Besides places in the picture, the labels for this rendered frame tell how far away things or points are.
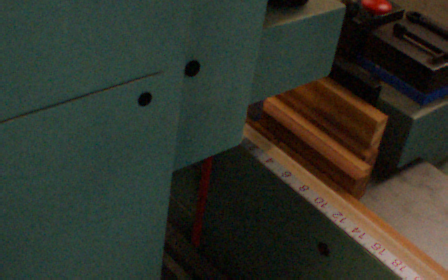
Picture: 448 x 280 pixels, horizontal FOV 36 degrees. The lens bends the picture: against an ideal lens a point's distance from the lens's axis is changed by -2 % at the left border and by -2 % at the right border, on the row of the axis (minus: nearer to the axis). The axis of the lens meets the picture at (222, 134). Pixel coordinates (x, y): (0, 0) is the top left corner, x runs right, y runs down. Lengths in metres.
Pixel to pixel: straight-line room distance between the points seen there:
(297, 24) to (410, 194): 0.22
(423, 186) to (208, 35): 0.33
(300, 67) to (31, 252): 0.29
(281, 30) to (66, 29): 0.26
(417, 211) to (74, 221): 0.37
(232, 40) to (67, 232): 0.16
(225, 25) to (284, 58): 0.13
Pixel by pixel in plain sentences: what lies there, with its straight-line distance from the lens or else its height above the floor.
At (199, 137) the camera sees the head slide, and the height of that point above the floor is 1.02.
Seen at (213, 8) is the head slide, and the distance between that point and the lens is 0.43.
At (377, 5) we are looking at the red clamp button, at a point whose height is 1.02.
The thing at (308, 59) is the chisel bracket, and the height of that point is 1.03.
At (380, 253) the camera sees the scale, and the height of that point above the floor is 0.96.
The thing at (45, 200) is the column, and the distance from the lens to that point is 0.36.
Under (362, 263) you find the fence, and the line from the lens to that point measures 0.54.
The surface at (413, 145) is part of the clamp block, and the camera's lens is 0.71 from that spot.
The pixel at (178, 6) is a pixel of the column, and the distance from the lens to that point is 0.35.
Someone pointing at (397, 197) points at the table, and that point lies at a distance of 0.68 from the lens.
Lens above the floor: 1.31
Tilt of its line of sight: 36 degrees down
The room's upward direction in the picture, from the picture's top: 9 degrees clockwise
